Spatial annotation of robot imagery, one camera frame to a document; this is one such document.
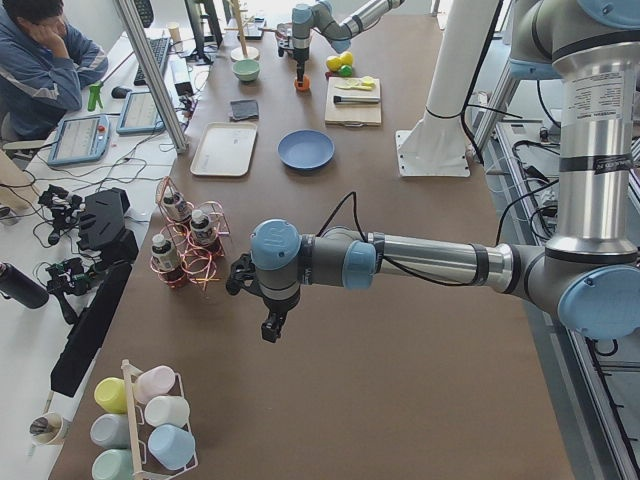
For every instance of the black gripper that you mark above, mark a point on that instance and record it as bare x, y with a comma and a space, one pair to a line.
300, 55
276, 306

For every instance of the orange fruit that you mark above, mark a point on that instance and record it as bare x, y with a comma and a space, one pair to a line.
303, 84

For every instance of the blue plate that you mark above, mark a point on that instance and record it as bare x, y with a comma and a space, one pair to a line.
306, 150

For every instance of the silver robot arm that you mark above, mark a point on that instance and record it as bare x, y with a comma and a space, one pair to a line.
319, 17
586, 274

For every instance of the yellow lemon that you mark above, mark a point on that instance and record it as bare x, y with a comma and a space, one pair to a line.
334, 63
346, 58

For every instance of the pink bowl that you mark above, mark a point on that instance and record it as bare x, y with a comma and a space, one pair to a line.
284, 30

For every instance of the green lime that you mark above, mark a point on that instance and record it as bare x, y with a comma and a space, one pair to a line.
345, 71

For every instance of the mint green bowl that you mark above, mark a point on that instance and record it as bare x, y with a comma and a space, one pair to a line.
246, 70

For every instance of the wooden cup tree stand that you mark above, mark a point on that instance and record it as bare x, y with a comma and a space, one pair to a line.
244, 51

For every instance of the yellow banana peel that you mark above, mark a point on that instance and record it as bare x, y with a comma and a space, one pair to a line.
366, 83

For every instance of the grey folded cloth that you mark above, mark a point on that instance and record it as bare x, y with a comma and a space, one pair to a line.
244, 109

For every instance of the wooden cutting board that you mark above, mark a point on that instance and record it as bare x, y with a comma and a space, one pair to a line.
352, 115

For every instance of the black monitor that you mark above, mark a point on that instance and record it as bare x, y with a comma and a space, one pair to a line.
203, 20

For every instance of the cream serving tray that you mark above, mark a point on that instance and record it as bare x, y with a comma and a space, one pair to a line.
225, 150

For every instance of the dark bottle middle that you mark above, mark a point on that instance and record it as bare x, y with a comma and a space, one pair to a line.
202, 230

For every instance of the dark bottle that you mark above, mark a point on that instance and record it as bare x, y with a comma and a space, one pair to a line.
175, 206
164, 253
202, 230

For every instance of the pink cup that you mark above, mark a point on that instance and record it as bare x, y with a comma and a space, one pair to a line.
154, 382

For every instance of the dark bottle front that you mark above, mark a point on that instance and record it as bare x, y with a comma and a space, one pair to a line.
164, 253

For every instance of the white cup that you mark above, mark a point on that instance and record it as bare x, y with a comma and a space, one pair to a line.
164, 409

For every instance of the blue cup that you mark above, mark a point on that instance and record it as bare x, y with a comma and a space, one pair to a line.
173, 447

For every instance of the dark bottle back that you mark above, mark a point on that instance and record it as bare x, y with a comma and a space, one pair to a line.
175, 206

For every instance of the white cup rack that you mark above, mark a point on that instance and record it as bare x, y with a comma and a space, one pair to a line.
145, 465

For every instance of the blue teach pendant far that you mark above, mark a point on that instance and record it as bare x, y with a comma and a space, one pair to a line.
139, 115

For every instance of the blue teach pendant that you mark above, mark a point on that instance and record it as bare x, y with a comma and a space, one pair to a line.
80, 140
139, 115

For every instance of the yellow cup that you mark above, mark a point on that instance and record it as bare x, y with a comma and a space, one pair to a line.
110, 395

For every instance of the grey cup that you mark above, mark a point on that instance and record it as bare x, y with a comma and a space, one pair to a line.
111, 431

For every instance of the mint cup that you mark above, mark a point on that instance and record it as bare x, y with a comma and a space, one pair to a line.
113, 464

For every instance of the blue teach pendant near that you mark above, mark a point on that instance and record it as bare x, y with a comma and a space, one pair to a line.
80, 140

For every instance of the paper cup with pens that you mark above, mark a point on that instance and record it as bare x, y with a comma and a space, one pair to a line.
48, 429

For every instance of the seated person blue jacket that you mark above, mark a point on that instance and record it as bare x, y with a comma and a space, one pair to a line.
45, 64

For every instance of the black water bottle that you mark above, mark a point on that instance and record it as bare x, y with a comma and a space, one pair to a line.
17, 286

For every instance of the metal handled knife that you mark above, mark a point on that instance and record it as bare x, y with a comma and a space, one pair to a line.
358, 100

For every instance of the copper wire bottle rack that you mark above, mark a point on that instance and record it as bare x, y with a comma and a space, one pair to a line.
199, 265

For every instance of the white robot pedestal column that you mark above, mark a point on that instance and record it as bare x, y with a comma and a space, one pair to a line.
436, 146

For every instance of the aluminium frame post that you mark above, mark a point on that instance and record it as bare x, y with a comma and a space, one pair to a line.
155, 81

